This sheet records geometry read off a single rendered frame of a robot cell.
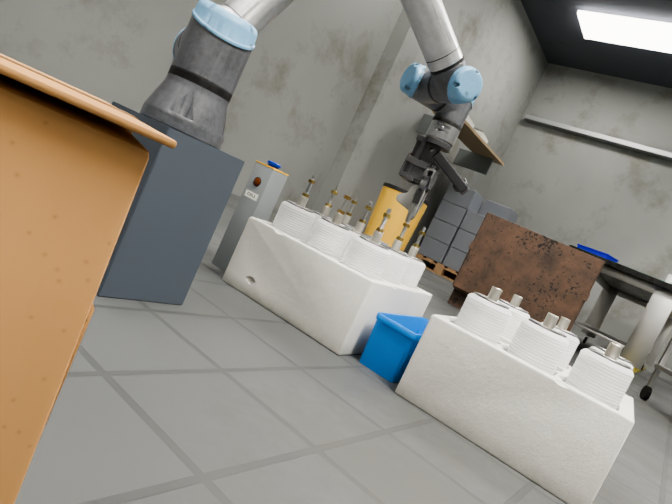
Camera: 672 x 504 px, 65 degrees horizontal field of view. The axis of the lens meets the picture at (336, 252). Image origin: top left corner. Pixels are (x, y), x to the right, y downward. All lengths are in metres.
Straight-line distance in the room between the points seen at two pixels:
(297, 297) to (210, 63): 0.55
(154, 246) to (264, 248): 0.41
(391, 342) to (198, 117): 0.61
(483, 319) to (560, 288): 2.42
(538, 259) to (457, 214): 3.49
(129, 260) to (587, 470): 0.85
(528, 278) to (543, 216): 4.96
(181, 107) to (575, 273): 2.88
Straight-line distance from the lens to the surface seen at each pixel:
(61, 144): 0.20
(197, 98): 0.97
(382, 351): 1.18
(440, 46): 1.18
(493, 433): 1.08
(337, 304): 1.18
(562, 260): 3.51
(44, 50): 3.54
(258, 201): 1.46
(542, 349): 1.08
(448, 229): 6.90
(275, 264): 1.29
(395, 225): 3.77
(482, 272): 3.52
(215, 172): 0.98
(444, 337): 1.08
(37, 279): 0.21
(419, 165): 1.33
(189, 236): 1.00
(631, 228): 8.24
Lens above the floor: 0.30
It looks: 5 degrees down
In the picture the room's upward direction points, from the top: 25 degrees clockwise
